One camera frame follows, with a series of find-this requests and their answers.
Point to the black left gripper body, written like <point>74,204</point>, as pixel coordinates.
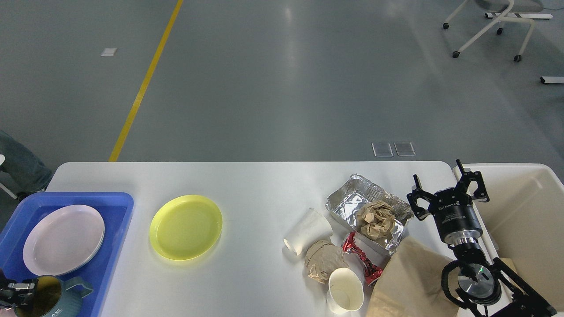
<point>5,291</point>

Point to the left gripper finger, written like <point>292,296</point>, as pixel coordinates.
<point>23,293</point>

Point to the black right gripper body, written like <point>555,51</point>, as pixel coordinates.
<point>454,216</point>

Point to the blue-grey HOME mug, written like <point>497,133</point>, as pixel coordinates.
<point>57,298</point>

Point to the yellow plastic plate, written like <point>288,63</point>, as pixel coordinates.
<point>185,227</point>

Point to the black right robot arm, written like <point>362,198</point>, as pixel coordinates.
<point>471,281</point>

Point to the crumpled brown paper ball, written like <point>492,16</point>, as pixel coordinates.
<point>376,219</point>

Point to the beige plastic bin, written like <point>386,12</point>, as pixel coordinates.
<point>525,221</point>

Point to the white paper box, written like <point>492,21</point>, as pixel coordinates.
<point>372,251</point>

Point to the pink round plate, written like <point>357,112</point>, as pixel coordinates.
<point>64,240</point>

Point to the floor outlet cover right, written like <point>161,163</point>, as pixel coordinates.
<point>404,149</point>

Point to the floor outlet cover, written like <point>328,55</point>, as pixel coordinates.
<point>382,149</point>
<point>404,149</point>

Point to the brown paper bag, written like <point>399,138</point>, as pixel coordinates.
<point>410,285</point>

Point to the floor outlet cover left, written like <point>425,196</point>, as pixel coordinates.
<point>382,149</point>

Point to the red snack wrapper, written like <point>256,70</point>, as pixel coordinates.
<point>371,271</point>

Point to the crumpled aluminium foil tray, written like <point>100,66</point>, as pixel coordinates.
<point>345,203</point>

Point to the crumpled brown paper wrapper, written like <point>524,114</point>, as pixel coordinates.
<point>322,259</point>

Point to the white paper cup lying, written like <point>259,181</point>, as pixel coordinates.
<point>312,227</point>

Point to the white paper cup upright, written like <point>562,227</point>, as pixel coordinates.
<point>345,291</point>

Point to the person leg in jeans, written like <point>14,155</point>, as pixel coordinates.
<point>27,170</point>

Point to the blue plastic tray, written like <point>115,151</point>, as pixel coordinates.
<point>115,209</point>

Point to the white table leg bar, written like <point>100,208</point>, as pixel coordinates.
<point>547,80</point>

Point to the white far base bar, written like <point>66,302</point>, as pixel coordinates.
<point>543,16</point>

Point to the white rolling chair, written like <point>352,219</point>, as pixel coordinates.
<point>505,7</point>

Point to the white floor marker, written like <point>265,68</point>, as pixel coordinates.
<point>108,52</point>

